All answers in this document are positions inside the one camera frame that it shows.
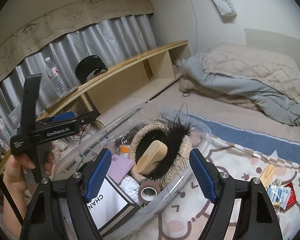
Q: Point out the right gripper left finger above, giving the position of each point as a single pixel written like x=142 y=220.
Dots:
x=44 y=217

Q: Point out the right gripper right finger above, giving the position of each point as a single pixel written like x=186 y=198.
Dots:
x=257 y=218

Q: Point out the red cigarette pack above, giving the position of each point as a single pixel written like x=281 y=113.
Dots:
x=290 y=198

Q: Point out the person's left hand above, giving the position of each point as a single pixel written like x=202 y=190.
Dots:
x=14 y=173

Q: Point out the blue white packet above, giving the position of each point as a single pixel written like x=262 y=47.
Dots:
x=276 y=194

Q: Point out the oval wooden box on blanket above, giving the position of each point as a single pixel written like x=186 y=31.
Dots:
x=267 y=175

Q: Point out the clear water bottle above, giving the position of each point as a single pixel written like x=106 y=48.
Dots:
x=55 y=77

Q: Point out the cartoon patterned blanket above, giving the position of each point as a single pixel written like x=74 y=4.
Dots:
x=244 y=155

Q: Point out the white Chanel box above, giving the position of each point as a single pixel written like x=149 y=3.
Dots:
x=111 y=208

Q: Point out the black cap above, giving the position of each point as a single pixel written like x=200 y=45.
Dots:
x=92 y=64

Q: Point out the purple paper booklet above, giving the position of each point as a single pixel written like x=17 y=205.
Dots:
x=119 y=168

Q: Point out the orange capped bottle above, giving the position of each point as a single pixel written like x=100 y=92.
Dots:
x=124 y=150

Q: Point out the wooden bedside shelf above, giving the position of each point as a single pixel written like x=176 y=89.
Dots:
x=127 y=84

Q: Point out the brown tape roll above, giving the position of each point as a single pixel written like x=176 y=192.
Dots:
x=148 y=191

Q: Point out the grey blue duvet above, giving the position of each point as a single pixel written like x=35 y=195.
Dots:
x=250 y=94

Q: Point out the grey curtain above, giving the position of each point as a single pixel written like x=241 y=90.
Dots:
x=112 y=40

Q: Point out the clear plastic storage bin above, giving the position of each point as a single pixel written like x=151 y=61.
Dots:
x=121 y=132

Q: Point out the fuzzy beige feathered bag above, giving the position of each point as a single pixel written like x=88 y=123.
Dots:
x=175 y=133

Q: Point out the oval wooden box in bag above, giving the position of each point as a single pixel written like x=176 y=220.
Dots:
x=151 y=158

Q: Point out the paper curtain valance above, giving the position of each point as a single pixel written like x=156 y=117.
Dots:
x=35 y=35

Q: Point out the beige quilted left pillow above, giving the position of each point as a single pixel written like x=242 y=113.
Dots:
x=276 y=70

